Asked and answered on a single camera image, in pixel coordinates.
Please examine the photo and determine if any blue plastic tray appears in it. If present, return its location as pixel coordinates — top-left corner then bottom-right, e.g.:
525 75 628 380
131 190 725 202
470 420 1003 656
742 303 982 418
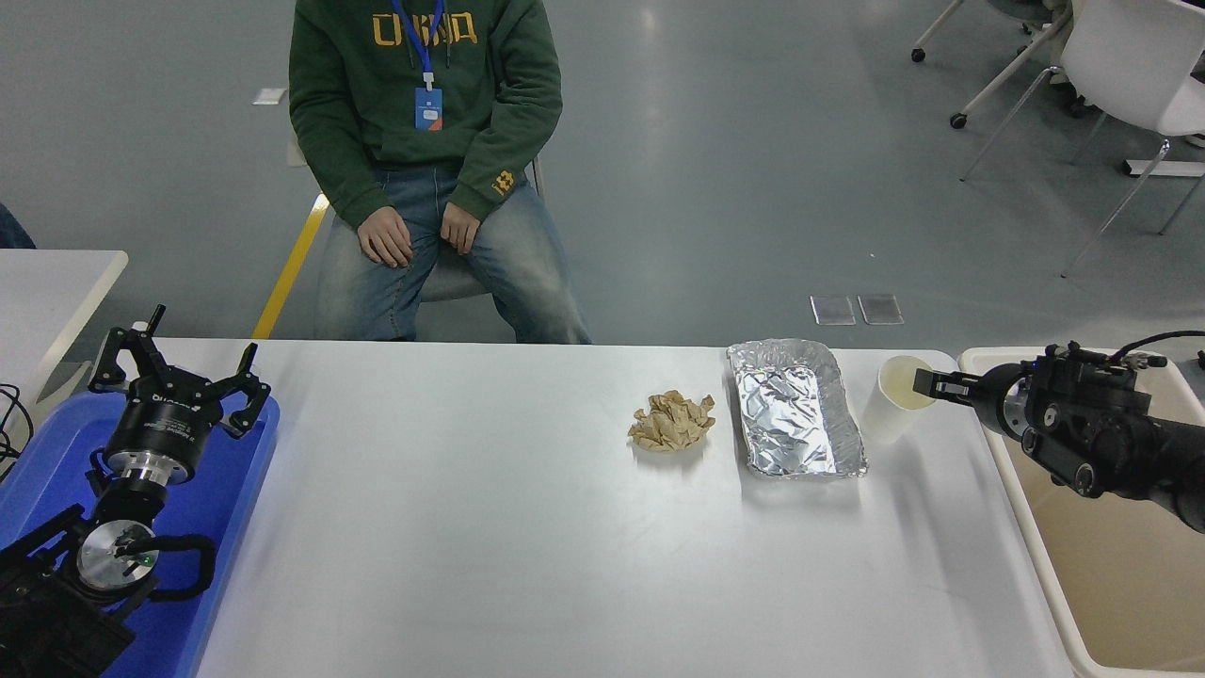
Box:
0 391 281 678

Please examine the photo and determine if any yellow floor tape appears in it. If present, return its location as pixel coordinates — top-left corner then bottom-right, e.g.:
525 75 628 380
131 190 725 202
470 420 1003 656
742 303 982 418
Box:
252 193 330 340

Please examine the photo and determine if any white paper cup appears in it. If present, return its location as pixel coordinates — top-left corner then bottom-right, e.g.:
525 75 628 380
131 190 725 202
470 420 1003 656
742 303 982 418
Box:
861 355 938 445

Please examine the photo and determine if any black cable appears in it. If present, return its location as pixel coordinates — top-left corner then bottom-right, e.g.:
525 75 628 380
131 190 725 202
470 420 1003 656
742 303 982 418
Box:
0 381 37 472

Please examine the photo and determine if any silver foil tray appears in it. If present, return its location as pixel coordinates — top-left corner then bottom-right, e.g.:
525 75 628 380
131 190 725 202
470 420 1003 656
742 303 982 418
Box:
726 339 869 479

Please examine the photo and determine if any person's right hand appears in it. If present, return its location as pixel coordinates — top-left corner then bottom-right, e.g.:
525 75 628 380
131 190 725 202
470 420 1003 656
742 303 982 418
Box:
358 206 414 270

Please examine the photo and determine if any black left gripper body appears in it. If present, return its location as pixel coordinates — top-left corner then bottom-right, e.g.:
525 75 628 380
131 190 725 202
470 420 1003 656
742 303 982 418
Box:
106 384 227 467

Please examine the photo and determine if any person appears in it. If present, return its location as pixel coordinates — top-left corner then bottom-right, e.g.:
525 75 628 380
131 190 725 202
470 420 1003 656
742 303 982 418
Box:
287 0 594 345
0 202 37 250

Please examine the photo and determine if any blue lanyard badge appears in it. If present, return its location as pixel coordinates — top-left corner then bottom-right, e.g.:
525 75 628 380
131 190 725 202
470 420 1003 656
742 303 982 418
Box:
391 0 445 133

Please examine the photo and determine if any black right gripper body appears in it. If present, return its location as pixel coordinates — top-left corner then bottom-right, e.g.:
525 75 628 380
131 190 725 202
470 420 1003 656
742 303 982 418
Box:
972 363 1027 439

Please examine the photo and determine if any white side table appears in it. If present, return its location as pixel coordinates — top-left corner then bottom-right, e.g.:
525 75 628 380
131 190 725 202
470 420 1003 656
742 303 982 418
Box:
0 249 130 415

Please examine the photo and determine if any rolling office chair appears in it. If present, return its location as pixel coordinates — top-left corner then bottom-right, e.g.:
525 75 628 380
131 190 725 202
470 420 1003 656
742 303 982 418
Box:
909 0 1084 131

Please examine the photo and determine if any large pale plastic bin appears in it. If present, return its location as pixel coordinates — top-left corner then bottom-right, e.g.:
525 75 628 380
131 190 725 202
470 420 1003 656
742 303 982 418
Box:
957 347 1205 678

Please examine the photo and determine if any person's left hand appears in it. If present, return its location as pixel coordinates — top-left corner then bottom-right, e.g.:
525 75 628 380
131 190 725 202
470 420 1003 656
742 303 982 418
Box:
440 202 483 257

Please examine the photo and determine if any white shell chair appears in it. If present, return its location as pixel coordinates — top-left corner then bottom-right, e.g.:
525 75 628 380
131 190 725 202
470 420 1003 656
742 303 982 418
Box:
958 0 1205 279

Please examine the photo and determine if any tan paper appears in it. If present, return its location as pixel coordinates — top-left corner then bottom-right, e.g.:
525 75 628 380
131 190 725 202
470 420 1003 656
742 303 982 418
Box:
628 390 716 454

